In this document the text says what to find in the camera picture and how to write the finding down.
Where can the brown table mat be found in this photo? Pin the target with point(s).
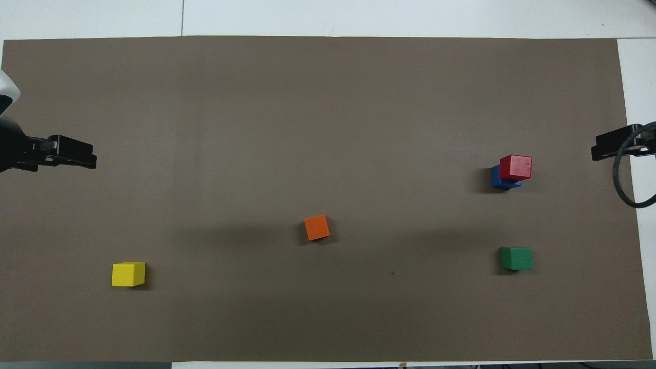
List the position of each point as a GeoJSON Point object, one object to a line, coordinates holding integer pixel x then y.
{"type": "Point", "coordinates": [307, 102]}

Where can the yellow wooden block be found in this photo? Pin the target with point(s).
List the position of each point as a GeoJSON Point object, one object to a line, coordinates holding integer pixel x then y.
{"type": "Point", "coordinates": [128, 274]}

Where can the red wooden block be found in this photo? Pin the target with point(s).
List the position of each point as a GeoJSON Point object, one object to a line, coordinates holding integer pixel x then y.
{"type": "Point", "coordinates": [516, 167]}

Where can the green wooden block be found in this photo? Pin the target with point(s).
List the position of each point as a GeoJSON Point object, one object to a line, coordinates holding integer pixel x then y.
{"type": "Point", "coordinates": [516, 259]}

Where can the orange wooden block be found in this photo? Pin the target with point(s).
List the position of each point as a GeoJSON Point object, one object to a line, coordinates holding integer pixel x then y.
{"type": "Point", "coordinates": [316, 227]}

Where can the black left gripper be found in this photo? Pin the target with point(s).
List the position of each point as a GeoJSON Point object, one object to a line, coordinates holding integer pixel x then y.
{"type": "Point", "coordinates": [11, 146]}

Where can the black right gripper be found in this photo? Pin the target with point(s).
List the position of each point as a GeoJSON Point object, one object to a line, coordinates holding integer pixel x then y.
{"type": "Point", "coordinates": [644, 143]}

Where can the blue wooden block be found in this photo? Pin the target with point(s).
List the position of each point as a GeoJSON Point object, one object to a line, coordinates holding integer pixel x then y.
{"type": "Point", "coordinates": [499, 180]}

